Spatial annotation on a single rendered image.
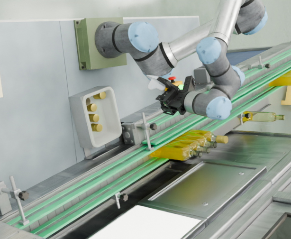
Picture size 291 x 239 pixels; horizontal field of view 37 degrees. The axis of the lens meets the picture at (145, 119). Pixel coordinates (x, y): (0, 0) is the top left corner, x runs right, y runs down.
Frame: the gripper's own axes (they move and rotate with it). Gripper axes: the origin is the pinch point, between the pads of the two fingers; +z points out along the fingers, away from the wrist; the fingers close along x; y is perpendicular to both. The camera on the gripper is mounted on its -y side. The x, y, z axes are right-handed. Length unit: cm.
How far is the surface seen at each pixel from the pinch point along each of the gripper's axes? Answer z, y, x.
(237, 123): 32, -54, 81
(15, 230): -37, 70, -27
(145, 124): 11.7, 6.0, 16.4
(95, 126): 25.6, 19.3, 8.4
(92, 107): 25.6, 15.4, 1.1
